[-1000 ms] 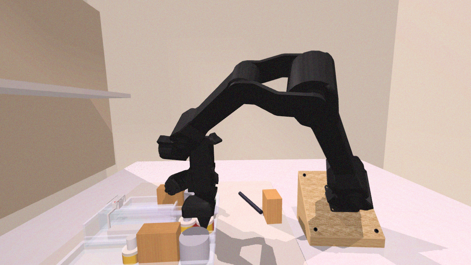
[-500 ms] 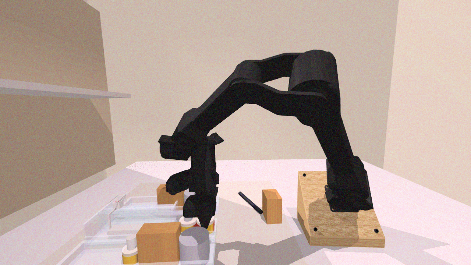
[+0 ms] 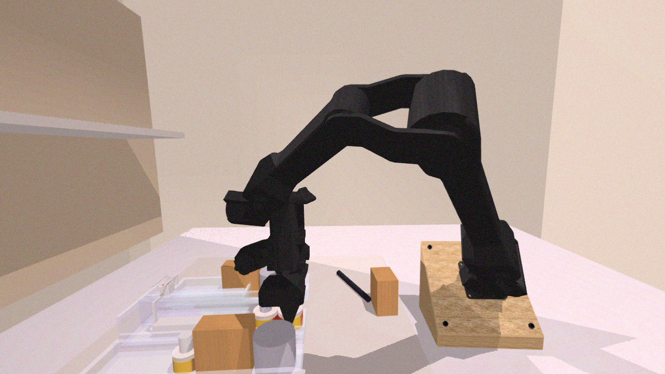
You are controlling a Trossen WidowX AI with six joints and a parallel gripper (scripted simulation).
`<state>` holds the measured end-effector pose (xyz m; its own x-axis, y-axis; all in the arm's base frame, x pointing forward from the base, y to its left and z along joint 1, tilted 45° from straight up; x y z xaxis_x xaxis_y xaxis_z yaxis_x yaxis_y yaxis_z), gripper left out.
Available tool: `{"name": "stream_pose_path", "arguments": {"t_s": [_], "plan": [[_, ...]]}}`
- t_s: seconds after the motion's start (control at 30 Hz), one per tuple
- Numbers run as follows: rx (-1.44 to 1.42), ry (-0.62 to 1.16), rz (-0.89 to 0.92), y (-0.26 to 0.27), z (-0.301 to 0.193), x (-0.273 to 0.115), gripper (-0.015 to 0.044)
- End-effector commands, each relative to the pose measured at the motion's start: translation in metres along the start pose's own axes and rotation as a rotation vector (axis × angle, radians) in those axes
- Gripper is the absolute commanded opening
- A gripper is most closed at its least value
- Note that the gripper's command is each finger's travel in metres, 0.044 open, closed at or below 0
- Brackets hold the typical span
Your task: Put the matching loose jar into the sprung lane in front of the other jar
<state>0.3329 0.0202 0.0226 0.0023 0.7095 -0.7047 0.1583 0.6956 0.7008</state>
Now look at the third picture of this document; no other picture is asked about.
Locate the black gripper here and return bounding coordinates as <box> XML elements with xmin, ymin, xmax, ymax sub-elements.
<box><xmin>258</xmin><ymin>229</ymin><xmax>310</xmax><ymax>323</ymax></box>

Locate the grey cylinder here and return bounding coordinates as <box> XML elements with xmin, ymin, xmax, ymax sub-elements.
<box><xmin>260</xmin><ymin>266</ymin><xmax>276</xmax><ymax>287</ymax></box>
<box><xmin>252</xmin><ymin>320</ymin><xmax>296</xmax><ymax>369</ymax></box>

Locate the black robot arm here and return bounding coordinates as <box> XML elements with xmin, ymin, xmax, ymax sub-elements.
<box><xmin>223</xmin><ymin>70</ymin><xmax>527</xmax><ymax>299</ymax></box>

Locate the black thin rod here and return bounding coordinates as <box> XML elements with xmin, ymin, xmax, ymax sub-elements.
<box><xmin>337</xmin><ymin>270</ymin><xmax>371</xmax><ymax>302</ymax></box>

